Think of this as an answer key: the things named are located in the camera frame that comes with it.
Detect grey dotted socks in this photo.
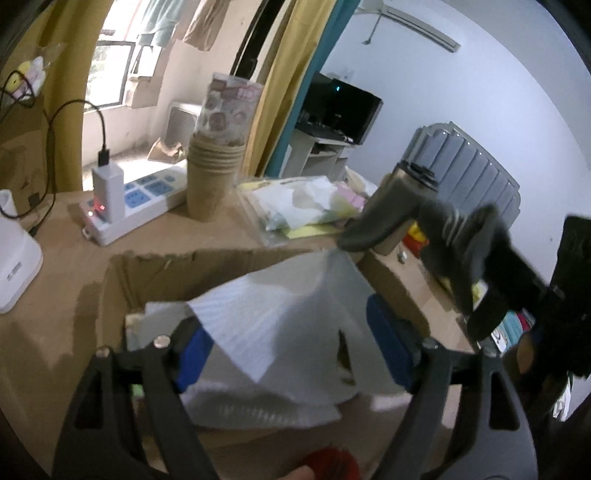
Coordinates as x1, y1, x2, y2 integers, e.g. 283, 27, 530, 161
337, 170, 457, 252

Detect white waffle towel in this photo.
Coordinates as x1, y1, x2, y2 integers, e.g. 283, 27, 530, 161
125, 250, 406, 430

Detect red soft plush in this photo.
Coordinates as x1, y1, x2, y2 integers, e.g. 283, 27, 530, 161
297, 446, 362, 480

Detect stainless steel tumbler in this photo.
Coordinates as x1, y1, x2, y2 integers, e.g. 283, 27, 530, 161
367, 160, 439, 256

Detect grey padded headboard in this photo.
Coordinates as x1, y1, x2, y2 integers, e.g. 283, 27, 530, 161
403, 122, 521, 226

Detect brown cardboard box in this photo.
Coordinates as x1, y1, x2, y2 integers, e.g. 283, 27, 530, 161
97, 249, 430, 479

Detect plastic bag of cloths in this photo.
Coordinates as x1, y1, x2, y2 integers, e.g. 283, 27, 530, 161
235, 169, 378, 247

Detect white power strip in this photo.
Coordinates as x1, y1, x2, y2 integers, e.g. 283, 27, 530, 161
80, 164, 187, 246

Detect white tv stand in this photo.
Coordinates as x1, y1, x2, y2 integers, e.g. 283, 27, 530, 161
279, 129, 356, 182

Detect black computer monitor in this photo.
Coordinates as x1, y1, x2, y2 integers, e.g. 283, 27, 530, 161
297, 72, 384, 145

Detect stack of brown paper cups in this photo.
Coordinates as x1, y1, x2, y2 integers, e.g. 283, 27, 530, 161
186, 133, 245, 222

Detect white charger adapter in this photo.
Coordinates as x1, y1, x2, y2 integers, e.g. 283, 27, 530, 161
92, 163, 125, 224

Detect white desk lamp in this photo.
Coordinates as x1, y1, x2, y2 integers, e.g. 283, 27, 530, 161
0, 189, 43, 314

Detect white air conditioner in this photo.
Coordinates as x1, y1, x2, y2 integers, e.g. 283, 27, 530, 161
356, 0, 466, 53

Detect patterned clear cup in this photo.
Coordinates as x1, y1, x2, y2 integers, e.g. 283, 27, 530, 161
194, 73, 263, 147

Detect teal curtain right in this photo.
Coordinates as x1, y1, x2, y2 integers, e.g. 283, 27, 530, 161
256, 0, 360, 176

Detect yellow curtain right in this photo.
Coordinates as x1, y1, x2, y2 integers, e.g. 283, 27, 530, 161
242, 1, 337, 177

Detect yellow curtain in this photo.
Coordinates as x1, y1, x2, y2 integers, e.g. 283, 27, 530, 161
242, 1, 337, 177
1, 0, 112, 192

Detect yellow curtain left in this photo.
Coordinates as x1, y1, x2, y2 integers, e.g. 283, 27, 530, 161
1, 0, 112, 192

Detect hanging beige shirt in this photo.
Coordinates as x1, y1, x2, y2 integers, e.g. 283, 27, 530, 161
182, 0, 230, 52

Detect hanging blue shirt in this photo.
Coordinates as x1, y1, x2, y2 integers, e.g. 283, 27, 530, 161
136, 0, 185, 48

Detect black charging cable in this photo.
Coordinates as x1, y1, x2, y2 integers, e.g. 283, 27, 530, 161
0, 68, 112, 236

